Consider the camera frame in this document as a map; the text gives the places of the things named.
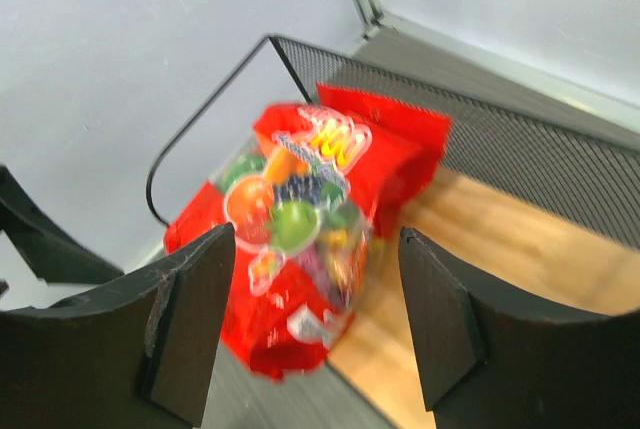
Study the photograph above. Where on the red candy bag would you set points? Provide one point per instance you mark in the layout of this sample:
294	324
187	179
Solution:
313	196

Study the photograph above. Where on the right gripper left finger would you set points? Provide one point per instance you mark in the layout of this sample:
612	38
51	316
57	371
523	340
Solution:
136	352

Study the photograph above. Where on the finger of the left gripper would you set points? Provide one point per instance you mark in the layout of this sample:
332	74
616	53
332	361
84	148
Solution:
52	255

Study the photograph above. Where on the wooden wire-frame shelf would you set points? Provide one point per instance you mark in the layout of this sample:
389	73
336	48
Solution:
542	207

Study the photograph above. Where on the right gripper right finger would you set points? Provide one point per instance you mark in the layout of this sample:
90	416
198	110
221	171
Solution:
492	355

